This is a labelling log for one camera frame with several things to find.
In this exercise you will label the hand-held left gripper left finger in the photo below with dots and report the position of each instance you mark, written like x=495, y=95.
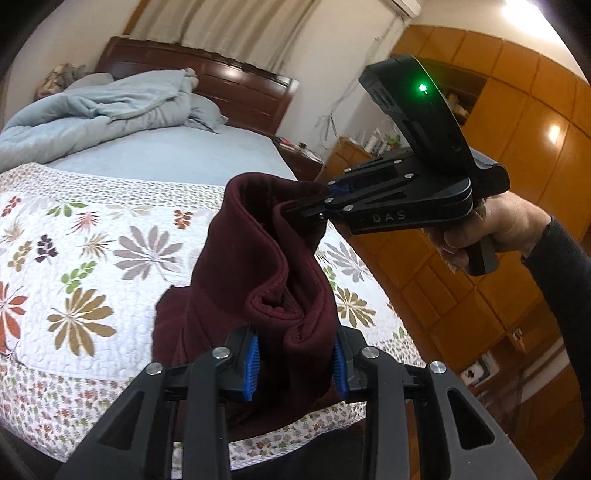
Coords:
x=251, y=369

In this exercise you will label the dark wooden headboard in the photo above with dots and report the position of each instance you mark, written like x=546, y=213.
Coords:
x=231, y=87

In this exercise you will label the dark wooden nightstand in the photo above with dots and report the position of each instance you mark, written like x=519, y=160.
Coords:
x=300, y=166

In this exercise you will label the maroon pants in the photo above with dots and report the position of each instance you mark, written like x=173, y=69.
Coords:
x=244, y=258

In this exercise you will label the light blue bed sheet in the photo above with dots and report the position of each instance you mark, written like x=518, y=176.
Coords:
x=184, y=152

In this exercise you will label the patterned cushion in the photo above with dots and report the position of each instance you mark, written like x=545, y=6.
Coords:
x=60, y=81

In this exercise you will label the wooden wall shelf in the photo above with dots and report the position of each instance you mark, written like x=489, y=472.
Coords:
x=461, y=101

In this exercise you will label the person's right hand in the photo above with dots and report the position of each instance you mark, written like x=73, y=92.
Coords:
x=517, y=221

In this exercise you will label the white air conditioner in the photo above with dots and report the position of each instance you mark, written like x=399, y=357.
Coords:
x=401, y=7

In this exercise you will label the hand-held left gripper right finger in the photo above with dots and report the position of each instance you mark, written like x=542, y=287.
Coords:
x=340, y=369

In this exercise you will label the light wooden wardrobe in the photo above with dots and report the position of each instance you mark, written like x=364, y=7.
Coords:
x=531, y=115

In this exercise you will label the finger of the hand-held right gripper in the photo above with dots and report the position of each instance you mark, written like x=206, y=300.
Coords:
x=339, y=188
x=314, y=210

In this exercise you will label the light wooden desk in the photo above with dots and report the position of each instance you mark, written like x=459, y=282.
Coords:
x=351, y=152

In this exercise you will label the floral quilted bedspread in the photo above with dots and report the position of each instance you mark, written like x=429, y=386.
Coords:
x=92, y=258

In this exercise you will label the beige window curtain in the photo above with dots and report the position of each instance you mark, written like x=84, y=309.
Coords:
x=254, y=27

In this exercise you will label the person's right forearm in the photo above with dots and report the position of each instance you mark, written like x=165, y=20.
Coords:
x=563, y=286

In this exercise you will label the light blue duvet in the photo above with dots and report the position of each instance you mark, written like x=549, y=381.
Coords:
x=92, y=115

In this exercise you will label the light blue pillow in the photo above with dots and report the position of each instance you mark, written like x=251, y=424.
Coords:
x=203, y=113

